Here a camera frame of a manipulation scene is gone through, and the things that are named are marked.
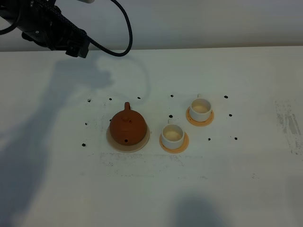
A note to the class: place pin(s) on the beige round teapot coaster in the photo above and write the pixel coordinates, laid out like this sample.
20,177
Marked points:
126,147

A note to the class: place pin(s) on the near orange cup coaster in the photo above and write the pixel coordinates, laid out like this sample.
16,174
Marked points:
174,147

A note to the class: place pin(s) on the brown clay teapot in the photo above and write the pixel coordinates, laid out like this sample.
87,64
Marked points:
128,124

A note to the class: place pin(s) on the near white teacup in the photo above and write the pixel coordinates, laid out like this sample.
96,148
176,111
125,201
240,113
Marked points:
172,130

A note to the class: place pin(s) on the far white teacup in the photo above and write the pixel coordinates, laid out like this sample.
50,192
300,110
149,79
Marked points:
200,109

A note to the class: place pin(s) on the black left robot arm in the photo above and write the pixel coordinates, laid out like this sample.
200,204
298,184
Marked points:
14,11

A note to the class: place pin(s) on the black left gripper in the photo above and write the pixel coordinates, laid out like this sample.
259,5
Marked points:
49,32

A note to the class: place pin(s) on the white teacup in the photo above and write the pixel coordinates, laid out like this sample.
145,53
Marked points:
200,109
172,130

